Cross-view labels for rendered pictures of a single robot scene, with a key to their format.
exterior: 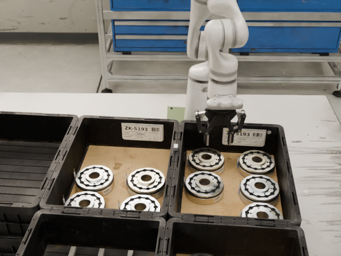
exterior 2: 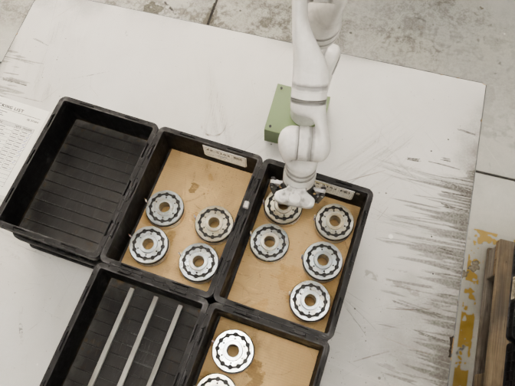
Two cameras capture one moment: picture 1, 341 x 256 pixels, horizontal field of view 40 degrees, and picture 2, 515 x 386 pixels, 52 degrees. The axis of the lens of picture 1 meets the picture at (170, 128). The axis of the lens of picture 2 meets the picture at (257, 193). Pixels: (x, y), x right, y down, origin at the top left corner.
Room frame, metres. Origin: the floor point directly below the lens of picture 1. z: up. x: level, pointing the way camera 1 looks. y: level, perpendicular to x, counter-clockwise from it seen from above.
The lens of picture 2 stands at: (0.57, -0.17, 2.19)
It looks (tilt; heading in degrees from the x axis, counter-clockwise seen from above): 68 degrees down; 16
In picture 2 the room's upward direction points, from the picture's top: 2 degrees counter-clockwise
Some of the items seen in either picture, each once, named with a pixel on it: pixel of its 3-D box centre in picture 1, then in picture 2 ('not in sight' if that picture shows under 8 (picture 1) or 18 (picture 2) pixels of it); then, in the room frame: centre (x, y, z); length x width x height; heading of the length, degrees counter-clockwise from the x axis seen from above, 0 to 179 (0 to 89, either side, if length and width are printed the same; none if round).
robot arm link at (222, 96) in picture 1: (223, 88); (298, 179); (1.04, -0.13, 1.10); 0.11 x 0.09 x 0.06; 2
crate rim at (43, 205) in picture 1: (117, 161); (185, 207); (0.97, 0.14, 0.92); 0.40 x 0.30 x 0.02; 175
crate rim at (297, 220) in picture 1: (232, 168); (296, 244); (0.94, -0.16, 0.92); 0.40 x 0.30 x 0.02; 175
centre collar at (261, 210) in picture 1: (262, 216); (309, 300); (0.83, -0.22, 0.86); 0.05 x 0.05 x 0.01
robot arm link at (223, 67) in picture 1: (221, 50); (298, 152); (1.06, -0.12, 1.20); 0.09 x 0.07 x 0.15; 99
